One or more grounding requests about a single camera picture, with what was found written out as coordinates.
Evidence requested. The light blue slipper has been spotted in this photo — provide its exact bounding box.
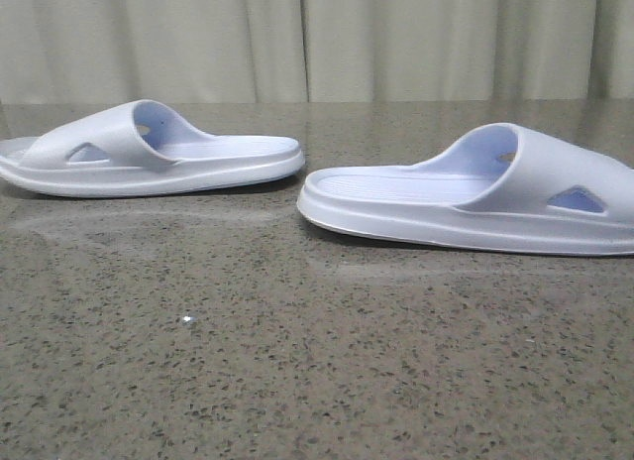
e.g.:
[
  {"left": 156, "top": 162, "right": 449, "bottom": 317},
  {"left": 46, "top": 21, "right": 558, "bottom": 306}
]
[
  {"left": 1, "top": 100, "right": 305, "bottom": 197},
  {"left": 297, "top": 123, "right": 633, "bottom": 256}
]

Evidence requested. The beige background curtain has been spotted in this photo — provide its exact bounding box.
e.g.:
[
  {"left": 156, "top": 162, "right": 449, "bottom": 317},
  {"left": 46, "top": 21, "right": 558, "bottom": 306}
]
[{"left": 1, "top": 0, "right": 633, "bottom": 104}]

